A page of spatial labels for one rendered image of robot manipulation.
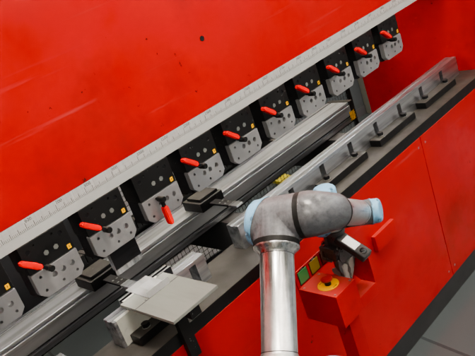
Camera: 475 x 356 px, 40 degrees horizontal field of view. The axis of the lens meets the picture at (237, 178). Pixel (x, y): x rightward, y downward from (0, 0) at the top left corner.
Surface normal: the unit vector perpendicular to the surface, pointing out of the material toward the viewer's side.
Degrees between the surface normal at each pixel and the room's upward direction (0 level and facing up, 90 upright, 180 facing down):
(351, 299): 90
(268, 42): 90
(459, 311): 0
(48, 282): 90
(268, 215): 42
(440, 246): 90
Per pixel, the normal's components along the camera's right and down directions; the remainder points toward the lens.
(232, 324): 0.69, 0.04
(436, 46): -0.66, 0.47
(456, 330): -0.32, -0.88
